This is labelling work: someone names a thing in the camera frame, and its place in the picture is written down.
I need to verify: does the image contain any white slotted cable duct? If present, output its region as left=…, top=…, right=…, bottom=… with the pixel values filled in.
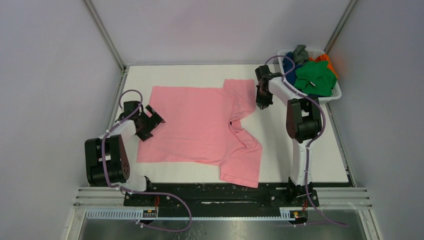
left=85, top=207, right=308, bottom=221

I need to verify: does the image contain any white plastic laundry basket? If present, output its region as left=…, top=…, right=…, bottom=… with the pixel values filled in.
left=277, top=46, right=342, bottom=104

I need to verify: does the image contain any grey t shirt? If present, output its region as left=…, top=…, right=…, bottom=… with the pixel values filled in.
left=292, top=44, right=309, bottom=65

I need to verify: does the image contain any blue t shirt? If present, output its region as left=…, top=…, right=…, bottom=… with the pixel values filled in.
left=282, top=52, right=323, bottom=97

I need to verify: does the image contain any green t shirt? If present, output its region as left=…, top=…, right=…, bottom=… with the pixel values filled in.
left=294, top=61, right=338, bottom=97

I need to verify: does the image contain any orange t shirt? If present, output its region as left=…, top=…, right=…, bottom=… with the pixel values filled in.
left=309, top=53, right=339, bottom=79

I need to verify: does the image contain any pink t shirt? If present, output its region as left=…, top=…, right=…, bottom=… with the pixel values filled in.
left=137, top=79, right=262, bottom=188

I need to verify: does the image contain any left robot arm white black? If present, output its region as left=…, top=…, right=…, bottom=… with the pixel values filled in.
left=84, top=100, right=165, bottom=193

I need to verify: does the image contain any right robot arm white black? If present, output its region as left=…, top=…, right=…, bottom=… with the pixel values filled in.
left=255, top=65, right=326, bottom=195

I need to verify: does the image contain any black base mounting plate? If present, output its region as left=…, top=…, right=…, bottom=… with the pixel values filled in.
left=123, top=182, right=320, bottom=218

